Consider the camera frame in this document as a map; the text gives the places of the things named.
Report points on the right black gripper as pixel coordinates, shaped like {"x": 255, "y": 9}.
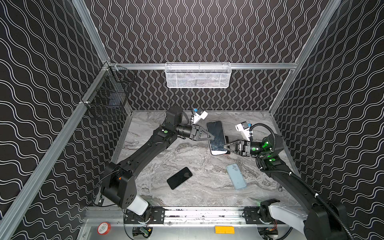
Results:
{"x": 241, "y": 147}

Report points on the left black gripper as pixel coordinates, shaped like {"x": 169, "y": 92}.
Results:
{"x": 195, "y": 132}

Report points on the white phone face down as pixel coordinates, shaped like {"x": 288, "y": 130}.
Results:
{"x": 217, "y": 144}

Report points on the light blue phone case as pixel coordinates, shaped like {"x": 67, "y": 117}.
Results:
{"x": 236, "y": 176}

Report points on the black phone screen up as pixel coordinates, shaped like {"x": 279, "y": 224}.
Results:
{"x": 179, "y": 178}

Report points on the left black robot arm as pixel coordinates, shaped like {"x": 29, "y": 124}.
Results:
{"x": 118, "y": 183}

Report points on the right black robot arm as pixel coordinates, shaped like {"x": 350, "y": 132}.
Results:
{"x": 317, "y": 218}

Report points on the yellow block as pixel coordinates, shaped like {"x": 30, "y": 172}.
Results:
{"x": 225, "y": 230}

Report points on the red tape roll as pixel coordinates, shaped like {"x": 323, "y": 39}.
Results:
{"x": 104, "y": 228}

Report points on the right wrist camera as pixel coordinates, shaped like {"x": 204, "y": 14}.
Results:
{"x": 244, "y": 129}

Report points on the white wire mesh basket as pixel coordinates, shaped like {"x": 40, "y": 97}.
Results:
{"x": 195, "y": 75}

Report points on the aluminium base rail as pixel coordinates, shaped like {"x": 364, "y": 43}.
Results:
{"x": 178, "y": 217}

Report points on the black wire basket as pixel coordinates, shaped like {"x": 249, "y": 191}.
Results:
{"x": 108, "y": 102}

